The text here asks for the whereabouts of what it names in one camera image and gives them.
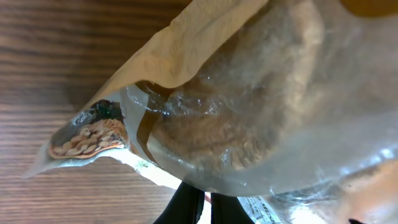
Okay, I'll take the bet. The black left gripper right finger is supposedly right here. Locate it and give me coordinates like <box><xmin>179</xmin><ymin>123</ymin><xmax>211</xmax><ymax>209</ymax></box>
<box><xmin>211</xmin><ymin>193</ymin><xmax>254</xmax><ymax>224</ymax></box>

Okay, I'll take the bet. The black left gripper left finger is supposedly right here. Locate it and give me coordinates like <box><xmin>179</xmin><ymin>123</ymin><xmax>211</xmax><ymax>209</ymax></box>
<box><xmin>154</xmin><ymin>182</ymin><xmax>205</xmax><ymax>224</ymax></box>

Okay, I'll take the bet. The brown patterned snack packet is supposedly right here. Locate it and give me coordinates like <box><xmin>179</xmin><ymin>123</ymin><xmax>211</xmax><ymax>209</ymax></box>
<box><xmin>21</xmin><ymin>98</ymin><xmax>280</xmax><ymax>224</ymax></box>

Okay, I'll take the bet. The beige brown paper pouch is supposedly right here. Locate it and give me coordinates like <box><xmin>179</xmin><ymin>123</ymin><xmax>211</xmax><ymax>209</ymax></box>
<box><xmin>94</xmin><ymin>1</ymin><xmax>397</xmax><ymax>223</ymax></box>

